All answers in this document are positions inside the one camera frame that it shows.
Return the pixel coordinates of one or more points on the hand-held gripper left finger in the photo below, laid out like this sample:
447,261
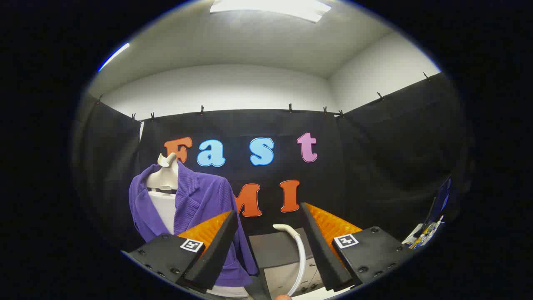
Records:
210,258

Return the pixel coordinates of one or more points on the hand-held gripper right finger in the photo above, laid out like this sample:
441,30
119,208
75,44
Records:
322,250

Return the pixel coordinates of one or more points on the white garment steamer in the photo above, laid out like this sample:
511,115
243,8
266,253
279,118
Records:
300,250

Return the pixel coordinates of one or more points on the white garment form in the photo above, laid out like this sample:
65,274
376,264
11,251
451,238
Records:
164,210

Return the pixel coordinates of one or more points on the cream clothes hanger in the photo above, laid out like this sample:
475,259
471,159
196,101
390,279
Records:
163,179

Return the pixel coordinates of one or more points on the grey cabinet with dark top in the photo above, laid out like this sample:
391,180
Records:
277,250

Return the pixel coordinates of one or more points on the ceiling light panel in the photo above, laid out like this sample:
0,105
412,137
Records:
270,7

